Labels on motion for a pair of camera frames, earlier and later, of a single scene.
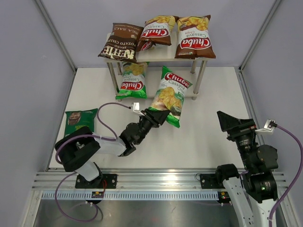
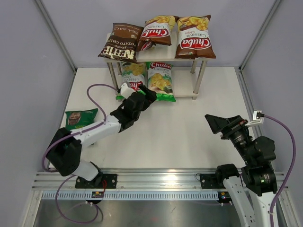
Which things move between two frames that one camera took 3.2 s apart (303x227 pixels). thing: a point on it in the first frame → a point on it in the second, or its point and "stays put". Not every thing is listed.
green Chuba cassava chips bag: (133, 82) stays put
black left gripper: (155, 118) → (150, 95)
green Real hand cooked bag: (76, 119) stays put
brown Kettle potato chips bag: (122, 42) stays put
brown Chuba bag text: (157, 30) stays put
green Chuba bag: (170, 95) → (160, 80)
